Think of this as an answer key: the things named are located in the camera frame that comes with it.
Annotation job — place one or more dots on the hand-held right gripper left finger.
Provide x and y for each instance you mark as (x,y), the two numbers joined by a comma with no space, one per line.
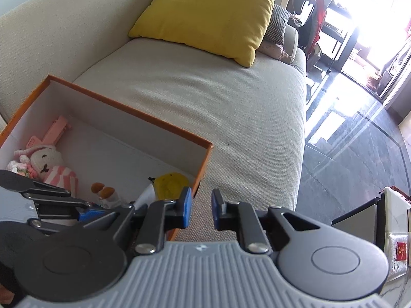
(185,208)

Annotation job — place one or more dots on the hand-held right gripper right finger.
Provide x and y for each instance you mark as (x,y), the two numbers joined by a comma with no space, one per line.
(218,208)

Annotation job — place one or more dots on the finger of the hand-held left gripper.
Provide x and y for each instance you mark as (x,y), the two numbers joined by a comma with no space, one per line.
(38,189)
(91,215)

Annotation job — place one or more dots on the brown-capped mushroom toy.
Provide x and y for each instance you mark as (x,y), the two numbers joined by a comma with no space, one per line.
(106,194)

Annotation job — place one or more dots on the yellow plastic toy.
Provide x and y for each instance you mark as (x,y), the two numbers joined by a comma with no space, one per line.
(168,184)

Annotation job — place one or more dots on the white rectangular case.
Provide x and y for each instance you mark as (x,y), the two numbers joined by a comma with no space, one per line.
(146,195)

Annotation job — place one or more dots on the orange cardboard box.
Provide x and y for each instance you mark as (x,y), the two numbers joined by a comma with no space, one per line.
(106,147)

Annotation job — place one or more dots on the pink and white plush rabbit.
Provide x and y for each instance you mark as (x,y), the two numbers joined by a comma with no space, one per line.
(45,163)

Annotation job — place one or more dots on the pink plastic stick holder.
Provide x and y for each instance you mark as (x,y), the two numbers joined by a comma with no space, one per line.
(53,131)

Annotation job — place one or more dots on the beige fabric sofa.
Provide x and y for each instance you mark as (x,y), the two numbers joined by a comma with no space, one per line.
(192,102)

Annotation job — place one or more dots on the white-topped side table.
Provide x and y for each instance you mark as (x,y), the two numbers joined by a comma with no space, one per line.
(362,221)

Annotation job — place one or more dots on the pale pink plush cushion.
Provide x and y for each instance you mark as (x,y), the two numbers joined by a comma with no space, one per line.
(276,50)

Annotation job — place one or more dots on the clear packet with red label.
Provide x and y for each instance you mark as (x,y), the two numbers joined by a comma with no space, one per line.
(400,256)

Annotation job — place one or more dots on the houndstooth cushion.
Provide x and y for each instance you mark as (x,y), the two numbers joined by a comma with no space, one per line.
(277,24)

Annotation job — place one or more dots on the yellow cushion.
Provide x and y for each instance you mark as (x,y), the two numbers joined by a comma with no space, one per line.
(205,14)

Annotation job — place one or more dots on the red garment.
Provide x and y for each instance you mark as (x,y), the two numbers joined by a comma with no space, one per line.
(316,22)

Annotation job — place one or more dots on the black metal rack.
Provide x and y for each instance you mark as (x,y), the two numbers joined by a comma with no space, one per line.
(340,35)

